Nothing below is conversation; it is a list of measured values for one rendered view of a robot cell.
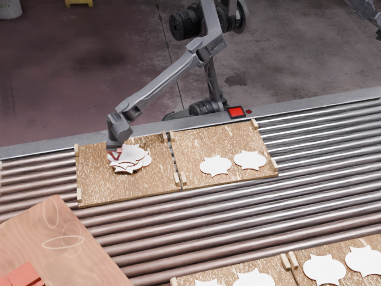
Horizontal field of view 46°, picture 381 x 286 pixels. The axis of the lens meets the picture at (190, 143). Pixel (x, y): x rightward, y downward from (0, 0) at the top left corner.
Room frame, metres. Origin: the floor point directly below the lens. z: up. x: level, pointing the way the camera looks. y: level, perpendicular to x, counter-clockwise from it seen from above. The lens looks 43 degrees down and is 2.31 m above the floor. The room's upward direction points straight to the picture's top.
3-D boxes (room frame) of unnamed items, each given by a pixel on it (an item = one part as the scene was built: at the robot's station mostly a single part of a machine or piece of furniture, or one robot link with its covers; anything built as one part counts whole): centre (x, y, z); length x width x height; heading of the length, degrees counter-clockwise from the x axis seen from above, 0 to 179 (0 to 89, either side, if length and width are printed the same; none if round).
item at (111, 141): (1.37, 0.31, 1.09); 0.10 x 0.07 x 0.07; 176
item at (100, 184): (1.33, 0.28, 0.93); 0.41 x 0.35 x 0.02; 103
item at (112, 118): (1.36, 0.30, 1.15); 0.07 x 0.06 x 0.07; 29
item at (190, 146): (1.42, -0.13, 0.93); 0.41 x 0.35 x 0.02; 102
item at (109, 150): (1.35, 0.31, 1.02); 0.07 x 0.07 x 0.09; 86
